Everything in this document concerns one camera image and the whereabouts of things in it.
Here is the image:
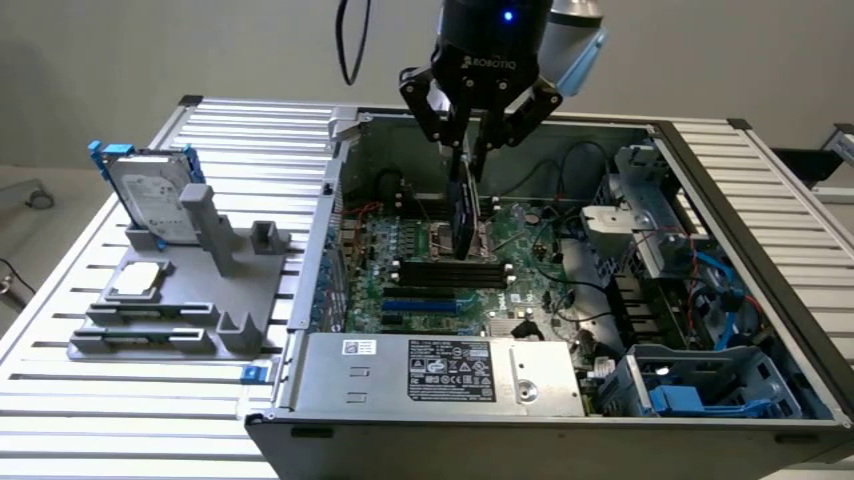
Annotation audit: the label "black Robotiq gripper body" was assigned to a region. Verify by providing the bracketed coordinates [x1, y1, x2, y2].
[430, 0, 554, 112]

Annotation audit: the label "black RAM module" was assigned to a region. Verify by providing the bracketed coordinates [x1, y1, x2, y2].
[447, 142, 501, 261]

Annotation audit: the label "CPU socket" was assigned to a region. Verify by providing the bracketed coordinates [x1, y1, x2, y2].
[425, 218, 503, 263]

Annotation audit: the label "silver metal drive cage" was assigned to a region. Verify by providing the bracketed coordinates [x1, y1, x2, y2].
[578, 144, 724, 281]

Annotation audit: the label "green motherboard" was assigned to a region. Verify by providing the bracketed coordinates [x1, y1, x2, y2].
[338, 198, 606, 351]

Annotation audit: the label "black RAM slots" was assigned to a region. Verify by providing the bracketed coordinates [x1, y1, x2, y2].
[394, 258, 517, 290]

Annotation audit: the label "black expansion slot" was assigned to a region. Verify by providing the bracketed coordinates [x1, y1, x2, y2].
[381, 286, 458, 300]

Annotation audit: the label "blue expansion slot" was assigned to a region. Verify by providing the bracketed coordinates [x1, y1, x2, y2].
[379, 298, 461, 315]

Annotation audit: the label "hard disk in blue carrier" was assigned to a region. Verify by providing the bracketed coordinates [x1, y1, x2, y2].
[87, 140, 206, 247]

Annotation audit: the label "grey parts rack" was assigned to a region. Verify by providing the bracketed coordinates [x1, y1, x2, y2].
[66, 182, 310, 362]

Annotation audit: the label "silver CPU chip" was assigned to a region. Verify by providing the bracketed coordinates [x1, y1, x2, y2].
[111, 261, 166, 297]

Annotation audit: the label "silver power supply unit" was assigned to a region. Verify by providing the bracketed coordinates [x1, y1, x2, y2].
[287, 331, 589, 419]

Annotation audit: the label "grey disk bay blue latch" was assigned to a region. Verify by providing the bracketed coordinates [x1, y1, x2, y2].
[598, 343, 837, 420]

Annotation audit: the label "grey caster wheel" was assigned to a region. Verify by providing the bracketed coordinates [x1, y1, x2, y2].
[0, 178, 56, 210]

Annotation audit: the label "open black PC case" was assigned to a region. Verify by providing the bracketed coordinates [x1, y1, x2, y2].
[243, 103, 854, 480]

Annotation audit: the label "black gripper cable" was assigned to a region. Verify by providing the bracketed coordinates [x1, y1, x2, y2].
[335, 0, 373, 87]

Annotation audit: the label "aluminium frame with black block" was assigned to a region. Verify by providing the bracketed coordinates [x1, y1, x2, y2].
[772, 123, 854, 202]

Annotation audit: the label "blue data wire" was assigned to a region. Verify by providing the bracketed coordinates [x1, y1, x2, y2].
[692, 248, 750, 352]

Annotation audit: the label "red wire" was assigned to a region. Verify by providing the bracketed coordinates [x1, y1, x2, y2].
[686, 234, 769, 346]

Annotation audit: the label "thin black floor cable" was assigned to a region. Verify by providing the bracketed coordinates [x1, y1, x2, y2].
[0, 258, 36, 307]

